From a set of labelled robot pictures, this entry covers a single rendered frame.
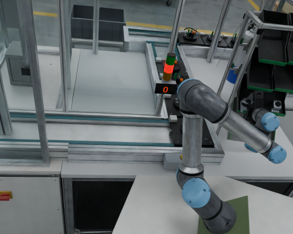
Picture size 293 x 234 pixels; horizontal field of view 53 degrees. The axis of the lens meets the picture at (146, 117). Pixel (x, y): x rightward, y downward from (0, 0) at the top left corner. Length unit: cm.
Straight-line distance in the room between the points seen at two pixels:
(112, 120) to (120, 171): 34
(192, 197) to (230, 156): 73
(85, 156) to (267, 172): 109
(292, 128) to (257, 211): 130
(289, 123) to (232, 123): 167
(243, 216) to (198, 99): 56
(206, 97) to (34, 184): 110
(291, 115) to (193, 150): 158
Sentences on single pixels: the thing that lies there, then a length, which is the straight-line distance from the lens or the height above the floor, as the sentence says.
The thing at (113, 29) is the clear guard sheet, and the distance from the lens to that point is 155.
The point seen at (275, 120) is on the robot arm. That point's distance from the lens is 139.
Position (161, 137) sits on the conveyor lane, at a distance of 180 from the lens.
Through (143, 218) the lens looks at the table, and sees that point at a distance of 150.
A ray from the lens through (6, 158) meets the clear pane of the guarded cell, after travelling 169.
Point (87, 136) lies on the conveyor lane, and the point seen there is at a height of 92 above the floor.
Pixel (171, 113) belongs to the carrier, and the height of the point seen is 97.
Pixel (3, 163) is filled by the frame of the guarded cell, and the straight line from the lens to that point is 171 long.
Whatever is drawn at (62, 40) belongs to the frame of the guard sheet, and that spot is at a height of 143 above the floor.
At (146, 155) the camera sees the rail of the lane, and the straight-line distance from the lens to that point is 165.
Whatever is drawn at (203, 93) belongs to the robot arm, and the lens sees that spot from 111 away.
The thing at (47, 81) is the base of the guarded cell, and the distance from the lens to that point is 231.
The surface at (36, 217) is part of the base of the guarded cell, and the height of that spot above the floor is 39.
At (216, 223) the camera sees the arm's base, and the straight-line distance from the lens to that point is 134.
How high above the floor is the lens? 214
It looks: 40 degrees down
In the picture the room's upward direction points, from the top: 10 degrees clockwise
